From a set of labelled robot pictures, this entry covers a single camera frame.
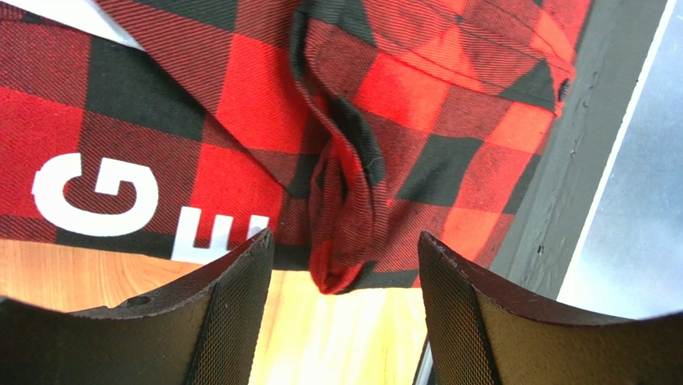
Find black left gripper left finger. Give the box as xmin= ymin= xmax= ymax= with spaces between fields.
xmin=1 ymin=230 xmax=274 ymax=384

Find folded white shirt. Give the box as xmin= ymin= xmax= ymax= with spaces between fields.
xmin=5 ymin=0 xmax=144 ymax=51

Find red black plaid shirt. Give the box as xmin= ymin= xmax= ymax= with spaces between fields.
xmin=1 ymin=1 xmax=591 ymax=294

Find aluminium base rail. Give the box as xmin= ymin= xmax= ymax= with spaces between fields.
xmin=558 ymin=1 xmax=682 ymax=319

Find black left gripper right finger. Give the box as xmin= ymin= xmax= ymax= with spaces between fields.
xmin=418 ymin=232 xmax=682 ymax=384

